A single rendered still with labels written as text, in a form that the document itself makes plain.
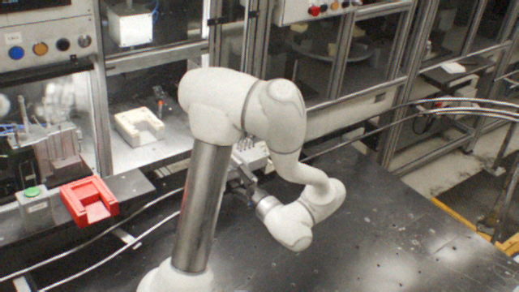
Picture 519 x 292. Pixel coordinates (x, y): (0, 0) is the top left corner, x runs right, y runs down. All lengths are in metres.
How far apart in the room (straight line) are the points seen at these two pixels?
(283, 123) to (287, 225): 0.54
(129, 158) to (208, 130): 0.72
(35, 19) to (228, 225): 0.99
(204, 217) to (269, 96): 0.38
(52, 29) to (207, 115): 0.52
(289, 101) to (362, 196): 1.13
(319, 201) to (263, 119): 0.55
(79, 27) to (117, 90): 0.71
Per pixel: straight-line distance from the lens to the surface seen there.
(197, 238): 1.36
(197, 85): 1.23
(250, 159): 1.89
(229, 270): 1.82
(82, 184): 1.74
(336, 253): 1.93
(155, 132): 1.98
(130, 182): 1.80
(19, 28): 1.49
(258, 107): 1.17
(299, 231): 1.61
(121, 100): 2.24
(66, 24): 1.52
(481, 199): 3.62
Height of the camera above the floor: 2.05
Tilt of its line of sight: 35 degrees down
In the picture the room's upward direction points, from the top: 8 degrees clockwise
